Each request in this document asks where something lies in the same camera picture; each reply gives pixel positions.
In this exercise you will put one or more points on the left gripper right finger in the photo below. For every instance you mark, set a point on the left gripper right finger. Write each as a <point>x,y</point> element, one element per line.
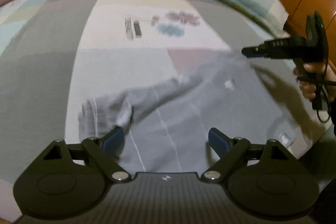
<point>265,181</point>

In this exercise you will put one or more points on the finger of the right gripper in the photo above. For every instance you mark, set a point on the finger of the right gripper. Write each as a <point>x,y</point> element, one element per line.
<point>262,50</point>

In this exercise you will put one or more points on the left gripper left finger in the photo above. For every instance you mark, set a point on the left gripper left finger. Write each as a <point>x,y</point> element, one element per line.
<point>66,180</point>

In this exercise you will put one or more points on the grey patterned pyjama trousers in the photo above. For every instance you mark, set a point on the grey patterned pyjama trousers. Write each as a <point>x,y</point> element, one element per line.
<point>166,126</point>

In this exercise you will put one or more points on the person's right hand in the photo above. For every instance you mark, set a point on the person's right hand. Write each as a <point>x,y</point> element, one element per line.
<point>313,71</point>

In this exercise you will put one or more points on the patchwork pastel bed sheet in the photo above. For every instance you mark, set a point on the patchwork pastel bed sheet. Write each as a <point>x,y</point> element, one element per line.
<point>58,54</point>

